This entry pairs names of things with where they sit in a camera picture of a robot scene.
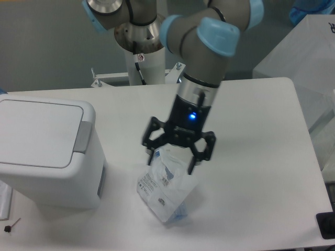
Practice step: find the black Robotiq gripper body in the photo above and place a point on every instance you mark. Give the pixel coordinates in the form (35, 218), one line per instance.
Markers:
(184, 126)

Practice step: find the white push-lid trash can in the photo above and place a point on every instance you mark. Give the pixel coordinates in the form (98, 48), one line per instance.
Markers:
(50, 150)

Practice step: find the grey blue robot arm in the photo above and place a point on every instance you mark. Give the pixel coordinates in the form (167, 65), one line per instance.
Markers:
(206, 41)

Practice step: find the clear plastic bag with print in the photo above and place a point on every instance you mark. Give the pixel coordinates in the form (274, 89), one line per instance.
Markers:
(165, 185)

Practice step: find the black device at table edge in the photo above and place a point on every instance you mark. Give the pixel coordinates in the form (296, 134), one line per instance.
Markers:
(326, 224)

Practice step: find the blue shoe cover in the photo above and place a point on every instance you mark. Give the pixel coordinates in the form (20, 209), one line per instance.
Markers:
(300, 9)

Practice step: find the clear plastic sheet at left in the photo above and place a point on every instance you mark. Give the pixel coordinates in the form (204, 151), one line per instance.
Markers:
(6, 199)

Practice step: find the small black pin tool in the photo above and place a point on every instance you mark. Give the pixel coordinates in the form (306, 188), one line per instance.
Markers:
(8, 228)

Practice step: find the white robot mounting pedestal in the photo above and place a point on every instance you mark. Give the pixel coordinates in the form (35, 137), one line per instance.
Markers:
(144, 55)

